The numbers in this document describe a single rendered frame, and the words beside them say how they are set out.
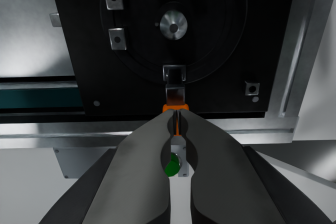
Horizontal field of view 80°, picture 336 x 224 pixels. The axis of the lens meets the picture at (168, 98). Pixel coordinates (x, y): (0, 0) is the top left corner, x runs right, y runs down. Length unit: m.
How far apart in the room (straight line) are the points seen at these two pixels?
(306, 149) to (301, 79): 1.61
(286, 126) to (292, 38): 0.12
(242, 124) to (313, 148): 1.63
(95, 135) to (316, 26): 0.31
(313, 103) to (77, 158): 0.43
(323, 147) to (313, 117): 1.47
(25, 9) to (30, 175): 0.40
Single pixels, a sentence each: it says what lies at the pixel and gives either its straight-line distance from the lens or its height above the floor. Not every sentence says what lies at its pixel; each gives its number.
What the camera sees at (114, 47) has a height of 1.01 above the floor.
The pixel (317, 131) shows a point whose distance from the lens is 0.51.
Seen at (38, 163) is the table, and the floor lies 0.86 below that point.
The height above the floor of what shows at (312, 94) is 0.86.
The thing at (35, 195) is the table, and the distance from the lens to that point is 0.66.
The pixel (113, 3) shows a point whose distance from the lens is 0.20.
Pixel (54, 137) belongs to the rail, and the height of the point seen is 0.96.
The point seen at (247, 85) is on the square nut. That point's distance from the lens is 0.25.
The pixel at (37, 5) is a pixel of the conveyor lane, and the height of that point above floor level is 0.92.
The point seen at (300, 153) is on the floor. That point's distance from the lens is 1.90.
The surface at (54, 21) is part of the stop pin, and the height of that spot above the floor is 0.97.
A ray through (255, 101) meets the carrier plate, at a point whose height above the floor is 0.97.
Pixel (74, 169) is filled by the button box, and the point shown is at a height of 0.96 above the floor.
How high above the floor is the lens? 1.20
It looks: 63 degrees down
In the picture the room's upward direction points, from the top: 178 degrees counter-clockwise
